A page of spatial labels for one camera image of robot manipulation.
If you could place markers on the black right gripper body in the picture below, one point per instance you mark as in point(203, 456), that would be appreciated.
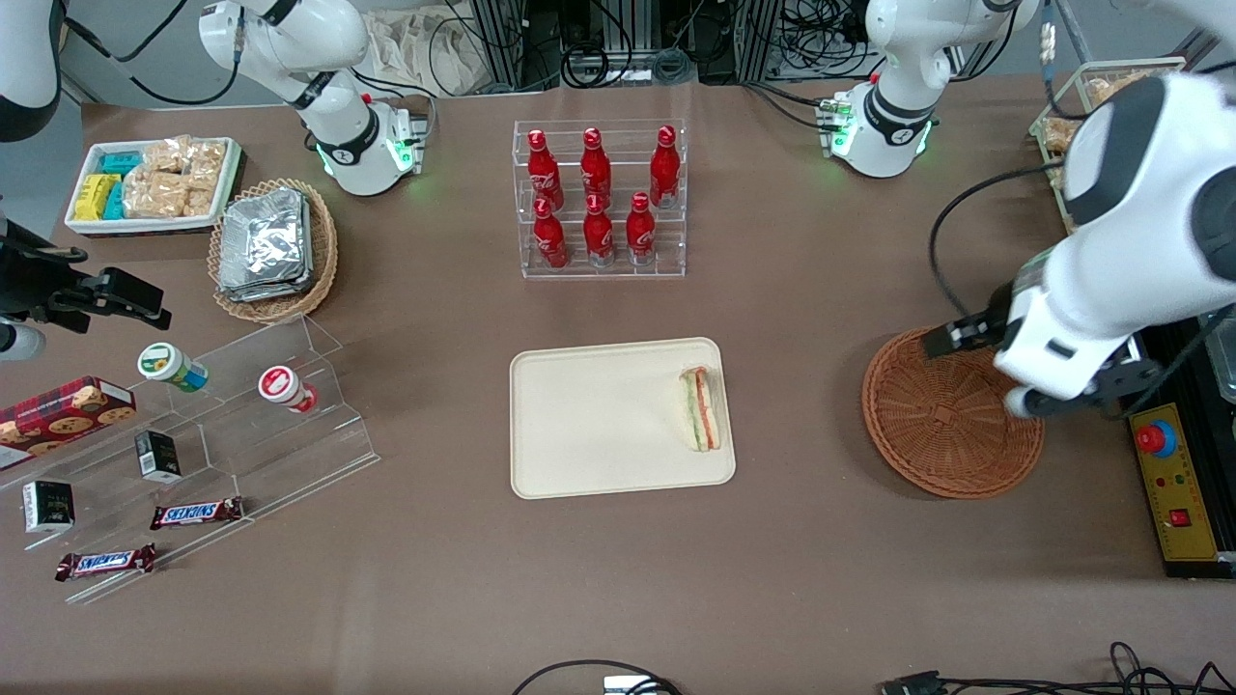
point(31, 282)

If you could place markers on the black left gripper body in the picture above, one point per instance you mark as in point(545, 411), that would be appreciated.
point(992, 323)

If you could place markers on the plastic-wrapped triangle sandwich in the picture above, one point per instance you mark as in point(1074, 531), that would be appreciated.
point(700, 410)

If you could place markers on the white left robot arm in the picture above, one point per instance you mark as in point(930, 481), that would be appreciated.
point(1149, 222)

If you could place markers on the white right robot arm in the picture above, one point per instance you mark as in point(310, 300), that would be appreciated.
point(290, 39)

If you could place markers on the white rectangular snack tray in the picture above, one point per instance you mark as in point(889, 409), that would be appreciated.
point(145, 226)

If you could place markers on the round brown wicker basket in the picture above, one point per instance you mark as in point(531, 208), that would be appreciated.
point(937, 434)

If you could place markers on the oval tan wicker basket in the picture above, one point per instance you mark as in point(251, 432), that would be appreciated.
point(325, 261)

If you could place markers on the cream plastic tray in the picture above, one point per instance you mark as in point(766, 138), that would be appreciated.
point(599, 415)

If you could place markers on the green-lid yogurt cup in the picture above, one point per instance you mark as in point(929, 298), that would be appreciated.
point(164, 364)

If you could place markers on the yellow snack pack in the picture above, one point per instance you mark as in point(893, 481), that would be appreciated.
point(95, 198)

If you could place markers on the teal snack pack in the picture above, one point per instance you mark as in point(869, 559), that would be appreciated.
point(121, 163)
point(115, 201)

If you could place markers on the clear rice cracker pack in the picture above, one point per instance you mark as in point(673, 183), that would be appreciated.
point(154, 196)
point(200, 196)
point(166, 154)
point(207, 159)

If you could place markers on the red cookie box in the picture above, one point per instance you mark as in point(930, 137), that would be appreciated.
point(58, 415)

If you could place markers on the silver foil pack stack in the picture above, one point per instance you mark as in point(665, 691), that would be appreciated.
point(266, 241)

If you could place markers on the small black box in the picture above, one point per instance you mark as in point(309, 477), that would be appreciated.
point(157, 457)
point(48, 507)

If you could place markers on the red-lid yogurt cup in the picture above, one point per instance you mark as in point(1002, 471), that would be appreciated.
point(280, 385)

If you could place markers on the red emergency stop button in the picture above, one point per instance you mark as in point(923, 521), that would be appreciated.
point(1156, 439)

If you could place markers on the wrapped bread pack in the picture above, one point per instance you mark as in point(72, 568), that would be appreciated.
point(1109, 90)
point(1059, 136)

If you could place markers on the clear acrylic step display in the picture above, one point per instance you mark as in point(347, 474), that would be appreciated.
point(290, 454)

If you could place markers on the brown chocolate bar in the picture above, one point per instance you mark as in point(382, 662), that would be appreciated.
point(104, 562)
point(196, 513)

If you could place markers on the black yellow control box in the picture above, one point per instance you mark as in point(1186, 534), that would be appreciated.
point(1173, 521)

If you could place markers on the clear acrylic bottle rack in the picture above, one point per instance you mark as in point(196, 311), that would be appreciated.
point(676, 263)

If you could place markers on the red cola bottle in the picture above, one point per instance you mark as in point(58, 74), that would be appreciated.
point(599, 236)
point(664, 169)
point(640, 232)
point(550, 241)
point(544, 174)
point(596, 169)

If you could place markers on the beige cloth bag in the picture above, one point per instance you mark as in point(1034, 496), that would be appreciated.
point(415, 48)

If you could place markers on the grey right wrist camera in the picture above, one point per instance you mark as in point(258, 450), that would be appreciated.
point(19, 343)

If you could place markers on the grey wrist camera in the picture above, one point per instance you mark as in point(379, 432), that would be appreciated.
point(1024, 402)
point(19, 343)

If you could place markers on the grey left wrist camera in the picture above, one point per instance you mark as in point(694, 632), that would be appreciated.
point(1024, 402)

